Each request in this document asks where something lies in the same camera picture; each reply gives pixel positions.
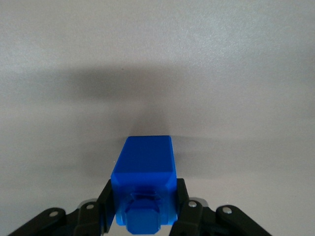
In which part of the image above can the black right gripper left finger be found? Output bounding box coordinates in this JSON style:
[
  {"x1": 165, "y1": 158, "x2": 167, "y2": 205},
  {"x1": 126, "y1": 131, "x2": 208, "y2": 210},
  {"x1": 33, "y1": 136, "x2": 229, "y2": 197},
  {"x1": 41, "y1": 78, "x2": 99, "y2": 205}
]
[{"x1": 7, "y1": 178, "x2": 116, "y2": 236}]

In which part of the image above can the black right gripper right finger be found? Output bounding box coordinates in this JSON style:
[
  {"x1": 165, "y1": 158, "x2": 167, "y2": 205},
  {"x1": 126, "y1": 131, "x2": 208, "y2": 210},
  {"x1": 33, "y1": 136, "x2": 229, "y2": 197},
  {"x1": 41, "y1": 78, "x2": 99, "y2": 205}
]
[{"x1": 169, "y1": 177, "x2": 274, "y2": 236}]

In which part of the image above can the blue plastic insert part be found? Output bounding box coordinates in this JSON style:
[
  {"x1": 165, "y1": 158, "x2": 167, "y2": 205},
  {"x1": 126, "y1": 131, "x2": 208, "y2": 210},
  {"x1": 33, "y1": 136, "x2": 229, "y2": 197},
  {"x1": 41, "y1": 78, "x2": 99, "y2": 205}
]
[{"x1": 110, "y1": 135, "x2": 179, "y2": 235}]

